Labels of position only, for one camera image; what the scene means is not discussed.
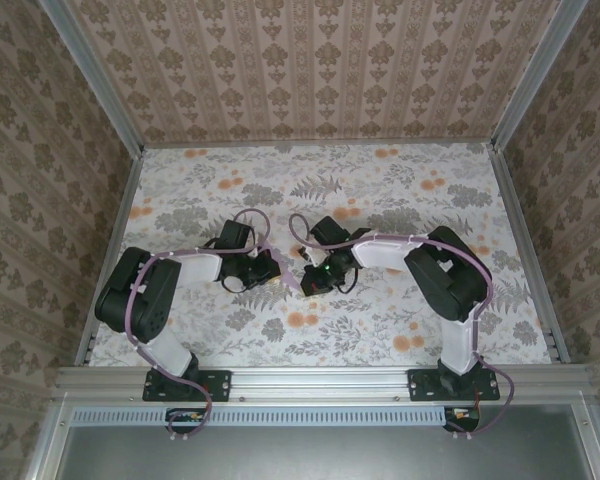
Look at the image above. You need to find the grey slotted cable duct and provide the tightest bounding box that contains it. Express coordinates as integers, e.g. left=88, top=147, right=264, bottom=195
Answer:
left=72, top=406, right=449, bottom=428

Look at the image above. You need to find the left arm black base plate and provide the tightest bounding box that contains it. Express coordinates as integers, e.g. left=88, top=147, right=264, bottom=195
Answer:
left=142, top=368, right=232, bottom=403

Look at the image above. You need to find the purple cloth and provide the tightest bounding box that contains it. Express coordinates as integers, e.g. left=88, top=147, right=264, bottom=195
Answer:
left=264, top=242, right=304, bottom=297

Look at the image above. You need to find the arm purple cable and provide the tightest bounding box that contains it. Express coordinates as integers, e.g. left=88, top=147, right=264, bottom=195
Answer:
left=288, top=213, right=519, bottom=441
left=124, top=207, right=274, bottom=444

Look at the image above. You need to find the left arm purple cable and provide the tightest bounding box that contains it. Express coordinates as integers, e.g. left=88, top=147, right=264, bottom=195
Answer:
left=124, top=207, right=274, bottom=444

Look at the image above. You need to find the grey metal panel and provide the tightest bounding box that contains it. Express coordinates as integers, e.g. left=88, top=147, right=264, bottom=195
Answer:
left=54, top=404, right=596, bottom=480

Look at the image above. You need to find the floral table cover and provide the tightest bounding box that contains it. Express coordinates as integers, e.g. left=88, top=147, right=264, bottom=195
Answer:
left=87, top=143, right=554, bottom=369

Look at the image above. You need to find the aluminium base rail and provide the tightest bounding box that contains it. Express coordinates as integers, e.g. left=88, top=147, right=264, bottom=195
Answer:
left=54, top=364, right=594, bottom=402

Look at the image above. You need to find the aluminium frame post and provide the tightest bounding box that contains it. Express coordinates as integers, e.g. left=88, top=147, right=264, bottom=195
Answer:
left=489, top=0, right=589, bottom=151
left=39, top=0, right=146, bottom=156

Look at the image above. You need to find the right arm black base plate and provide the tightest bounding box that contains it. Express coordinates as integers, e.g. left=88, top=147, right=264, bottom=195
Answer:
left=408, top=367, right=501, bottom=403

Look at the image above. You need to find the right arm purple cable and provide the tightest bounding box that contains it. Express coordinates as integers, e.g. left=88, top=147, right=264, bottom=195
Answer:
left=288, top=213, right=519, bottom=441

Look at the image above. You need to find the aluminium side rail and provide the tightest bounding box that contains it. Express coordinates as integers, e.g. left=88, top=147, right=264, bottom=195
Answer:
left=487, top=144, right=571, bottom=364
left=73, top=149, right=146, bottom=366

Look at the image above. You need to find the black connector box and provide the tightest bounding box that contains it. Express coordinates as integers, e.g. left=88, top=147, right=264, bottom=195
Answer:
left=442, top=405, right=481, bottom=434
left=165, top=407, right=207, bottom=435

